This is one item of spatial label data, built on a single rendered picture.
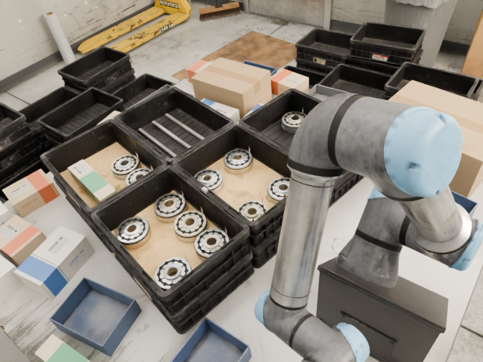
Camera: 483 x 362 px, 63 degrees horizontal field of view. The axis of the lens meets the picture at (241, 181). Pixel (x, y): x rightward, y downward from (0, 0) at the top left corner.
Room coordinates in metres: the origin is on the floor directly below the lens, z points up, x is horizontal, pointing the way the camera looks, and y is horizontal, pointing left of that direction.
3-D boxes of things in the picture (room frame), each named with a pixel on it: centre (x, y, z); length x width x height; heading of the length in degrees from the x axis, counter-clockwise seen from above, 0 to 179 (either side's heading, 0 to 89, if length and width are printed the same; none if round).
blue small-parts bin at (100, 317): (0.59, 0.48, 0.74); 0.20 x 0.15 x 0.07; 59
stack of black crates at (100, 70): (2.52, 0.87, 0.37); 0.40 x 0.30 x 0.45; 138
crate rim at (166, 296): (0.74, 0.23, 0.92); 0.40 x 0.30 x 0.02; 37
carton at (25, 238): (0.91, 0.81, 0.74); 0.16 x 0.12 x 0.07; 51
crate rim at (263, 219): (0.92, -0.01, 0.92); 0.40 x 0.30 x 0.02; 37
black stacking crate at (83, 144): (1.06, 0.47, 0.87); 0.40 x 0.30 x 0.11; 37
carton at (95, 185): (1.01, 0.51, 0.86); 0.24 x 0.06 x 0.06; 38
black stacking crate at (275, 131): (1.10, -0.25, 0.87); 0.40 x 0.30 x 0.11; 37
